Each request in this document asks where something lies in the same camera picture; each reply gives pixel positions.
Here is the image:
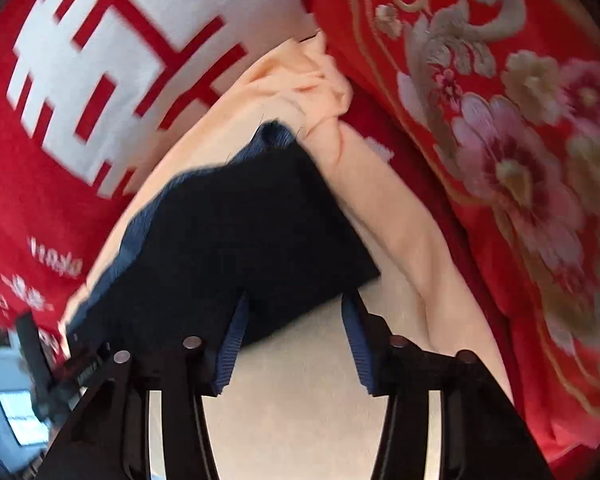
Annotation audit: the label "red floral embroidered quilt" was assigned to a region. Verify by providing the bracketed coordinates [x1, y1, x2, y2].
[313, 0, 600, 479]

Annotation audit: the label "dark navy blue pants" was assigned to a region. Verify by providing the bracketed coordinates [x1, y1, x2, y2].
[67, 122, 379, 353]

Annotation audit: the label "peach fleece blanket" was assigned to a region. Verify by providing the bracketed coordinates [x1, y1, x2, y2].
[60, 35, 512, 392]

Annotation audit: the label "red blanket white characters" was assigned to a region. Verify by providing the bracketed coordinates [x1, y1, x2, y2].
[0, 0, 316, 358]

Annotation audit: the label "cream beige sofa cushion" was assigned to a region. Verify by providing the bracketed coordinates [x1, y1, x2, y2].
[204, 299, 387, 479]

